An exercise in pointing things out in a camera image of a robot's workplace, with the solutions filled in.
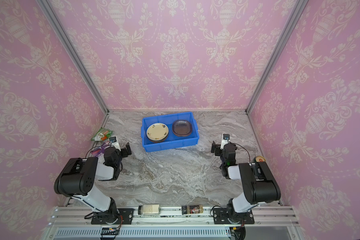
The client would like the aluminium front rail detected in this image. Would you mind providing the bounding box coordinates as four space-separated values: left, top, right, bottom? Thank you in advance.
41 205 304 240

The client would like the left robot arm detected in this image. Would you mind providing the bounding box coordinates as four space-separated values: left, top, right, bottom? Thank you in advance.
54 143 132 225

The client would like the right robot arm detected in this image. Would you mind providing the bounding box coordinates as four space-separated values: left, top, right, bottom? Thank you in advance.
211 140 281 223

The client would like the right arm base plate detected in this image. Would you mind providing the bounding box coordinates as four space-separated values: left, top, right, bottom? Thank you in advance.
210 206 255 225

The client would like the purple snack packet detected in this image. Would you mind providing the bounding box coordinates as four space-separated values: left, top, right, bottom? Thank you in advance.
90 144 110 157

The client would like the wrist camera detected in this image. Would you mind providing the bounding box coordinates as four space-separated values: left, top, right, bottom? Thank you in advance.
109 136 121 151
221 134 230 150

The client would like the cream round plate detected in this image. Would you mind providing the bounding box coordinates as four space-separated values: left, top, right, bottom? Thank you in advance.
146 123 169 142

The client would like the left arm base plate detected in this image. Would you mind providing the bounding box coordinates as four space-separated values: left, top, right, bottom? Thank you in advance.
91 208 134 226

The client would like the green tin can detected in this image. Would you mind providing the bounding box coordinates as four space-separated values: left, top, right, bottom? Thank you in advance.
253 156 266 163

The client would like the brown tinted glass plate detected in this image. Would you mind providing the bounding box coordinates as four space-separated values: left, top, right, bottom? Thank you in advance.
172 120 193 137

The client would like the dark spice jar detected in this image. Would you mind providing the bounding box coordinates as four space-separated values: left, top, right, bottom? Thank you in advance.
182 205 204 215

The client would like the white jar on rail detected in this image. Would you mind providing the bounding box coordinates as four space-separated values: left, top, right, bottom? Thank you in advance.
138 204 161 216

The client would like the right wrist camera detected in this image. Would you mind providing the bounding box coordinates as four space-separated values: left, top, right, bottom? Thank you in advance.
221 134 230 150

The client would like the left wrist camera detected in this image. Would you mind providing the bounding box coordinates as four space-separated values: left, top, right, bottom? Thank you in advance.
109 136 121 151

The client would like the blue plastic bin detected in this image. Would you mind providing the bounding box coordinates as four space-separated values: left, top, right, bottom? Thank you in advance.
141 112 200 153

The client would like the green snack packet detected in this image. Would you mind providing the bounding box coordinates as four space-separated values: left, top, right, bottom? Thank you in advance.
91 128 113 142

